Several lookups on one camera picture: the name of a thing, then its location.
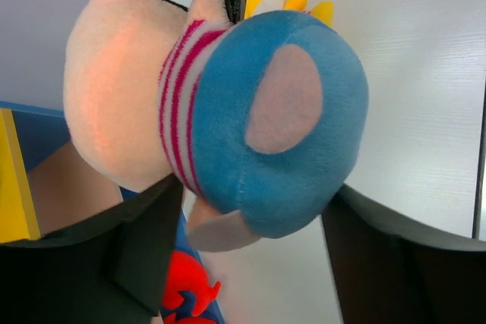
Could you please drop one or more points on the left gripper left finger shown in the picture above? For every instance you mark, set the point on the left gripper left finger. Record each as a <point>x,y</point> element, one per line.
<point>109,268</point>

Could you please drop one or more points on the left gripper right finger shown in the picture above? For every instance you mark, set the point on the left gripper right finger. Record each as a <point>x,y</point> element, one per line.
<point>389,268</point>

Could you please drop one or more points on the blue yellow toy shelf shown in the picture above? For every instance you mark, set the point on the blue yellow toy shelf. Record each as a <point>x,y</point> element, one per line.
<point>46,186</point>

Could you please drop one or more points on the red crab plush toy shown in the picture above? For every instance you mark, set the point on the red crab plush toy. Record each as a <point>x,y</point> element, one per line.
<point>187,274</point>

